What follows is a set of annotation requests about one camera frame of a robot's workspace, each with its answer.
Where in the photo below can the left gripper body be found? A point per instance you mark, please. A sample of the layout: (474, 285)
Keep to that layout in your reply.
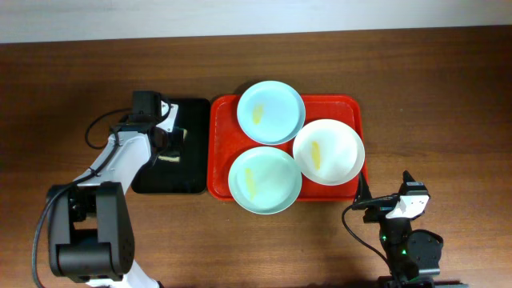
(161, 138)

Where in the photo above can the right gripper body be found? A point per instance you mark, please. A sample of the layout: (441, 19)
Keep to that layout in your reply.
(375, 211)

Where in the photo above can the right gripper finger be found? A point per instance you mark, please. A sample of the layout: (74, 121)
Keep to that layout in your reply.
(407, 178)
(363, 191)

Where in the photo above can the green and yellow sponge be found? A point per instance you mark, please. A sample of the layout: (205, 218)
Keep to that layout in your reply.
(175, 146)

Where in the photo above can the light green plate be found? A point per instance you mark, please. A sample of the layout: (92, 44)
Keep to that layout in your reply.
(264, 180)

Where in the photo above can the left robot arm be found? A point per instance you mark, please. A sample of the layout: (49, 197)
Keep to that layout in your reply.
(90, 236)

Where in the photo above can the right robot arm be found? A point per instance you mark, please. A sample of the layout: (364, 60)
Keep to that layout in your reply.
(412, 256)

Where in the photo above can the black plastic tray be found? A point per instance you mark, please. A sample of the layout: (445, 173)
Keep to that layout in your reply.
(189, 175)

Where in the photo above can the red plastic tray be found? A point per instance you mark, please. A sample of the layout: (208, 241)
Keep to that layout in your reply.
(227, 141)

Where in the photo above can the white plate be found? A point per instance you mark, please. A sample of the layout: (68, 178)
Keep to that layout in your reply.
(329, 152)

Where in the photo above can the light blue plate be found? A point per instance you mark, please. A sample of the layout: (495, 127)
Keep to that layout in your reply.
(271, 112)

